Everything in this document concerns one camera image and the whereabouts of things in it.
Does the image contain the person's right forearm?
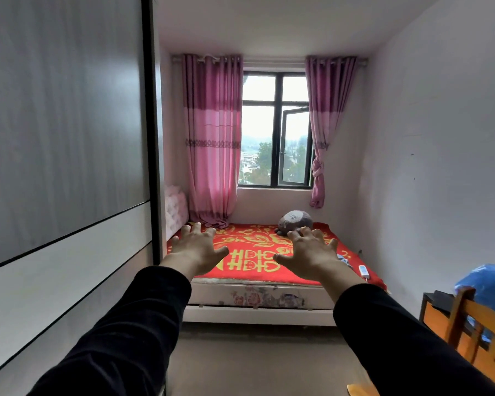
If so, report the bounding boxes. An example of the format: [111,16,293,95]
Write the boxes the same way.
[313,262,495,396]

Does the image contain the wooden chair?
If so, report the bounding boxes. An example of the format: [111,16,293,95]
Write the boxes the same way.
[444,286,495,393]

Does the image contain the person's left hand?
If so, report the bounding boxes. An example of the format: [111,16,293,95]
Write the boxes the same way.
[169,223,230,279]

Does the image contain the white bed frame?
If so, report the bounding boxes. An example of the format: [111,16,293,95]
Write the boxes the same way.
[182,304,337,327]

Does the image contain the black framed window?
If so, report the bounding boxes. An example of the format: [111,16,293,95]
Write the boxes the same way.
[238,71,315,189]

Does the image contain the orange cabinet with black top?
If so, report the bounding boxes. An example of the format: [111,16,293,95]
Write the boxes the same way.
[418,290,495,378]

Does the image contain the tied pink curtain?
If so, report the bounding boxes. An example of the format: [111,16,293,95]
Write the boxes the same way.
[305,56,358,210]

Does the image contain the grey plush toy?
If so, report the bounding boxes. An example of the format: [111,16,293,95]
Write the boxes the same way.
[274,210,314,237]

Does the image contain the person's right hand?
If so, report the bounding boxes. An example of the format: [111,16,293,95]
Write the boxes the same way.
[273,227,339,282]

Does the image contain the white curtain rod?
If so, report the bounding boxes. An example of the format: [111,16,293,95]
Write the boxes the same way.
[172,54,369,68]

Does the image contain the red patterned bedspread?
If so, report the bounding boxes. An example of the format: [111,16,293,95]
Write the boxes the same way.
[167,221,388,292]

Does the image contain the grey sliding door wardrobe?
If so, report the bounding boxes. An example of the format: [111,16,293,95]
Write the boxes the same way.
[0,0,166,396]

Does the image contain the person's left forearm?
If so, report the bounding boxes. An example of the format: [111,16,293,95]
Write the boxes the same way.
[27,257,196,396]

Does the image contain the wide pink curtain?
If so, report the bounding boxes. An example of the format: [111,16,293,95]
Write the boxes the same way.
[181,53,244,230]

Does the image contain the pink tufted headboard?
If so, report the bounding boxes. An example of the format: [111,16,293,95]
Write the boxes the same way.
[164,185,190,242]

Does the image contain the floral mattress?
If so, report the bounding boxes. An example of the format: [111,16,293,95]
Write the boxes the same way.
[187,277,336,311]

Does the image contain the blue plastic bag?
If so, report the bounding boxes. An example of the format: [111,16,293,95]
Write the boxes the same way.
[454,264,495,343]

